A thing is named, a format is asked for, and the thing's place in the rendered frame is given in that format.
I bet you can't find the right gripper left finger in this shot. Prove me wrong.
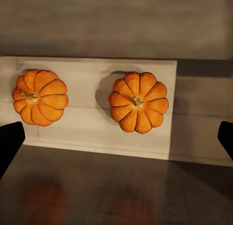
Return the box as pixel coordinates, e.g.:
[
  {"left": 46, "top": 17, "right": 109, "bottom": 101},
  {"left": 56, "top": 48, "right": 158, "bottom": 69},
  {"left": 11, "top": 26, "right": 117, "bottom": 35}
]
[{"left": 0, "top": 121, "right": 25, "bottom": 179}]

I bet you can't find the pumpkin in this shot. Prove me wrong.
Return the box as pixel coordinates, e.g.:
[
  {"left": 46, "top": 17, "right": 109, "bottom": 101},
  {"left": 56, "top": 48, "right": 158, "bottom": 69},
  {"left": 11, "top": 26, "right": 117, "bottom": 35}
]
[
  {"left": 12, "top": 69, "right": 69, "bottom": 127},
  {"left": 108, "top": 71, "right": 169, "bottom": 134}
]

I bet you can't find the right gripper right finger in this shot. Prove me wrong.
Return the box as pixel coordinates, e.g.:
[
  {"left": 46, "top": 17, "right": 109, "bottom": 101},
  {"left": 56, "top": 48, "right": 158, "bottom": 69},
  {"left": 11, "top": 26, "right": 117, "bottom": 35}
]
[{"left": 217, "top": 121, "right": 233, "bottom": 160}]

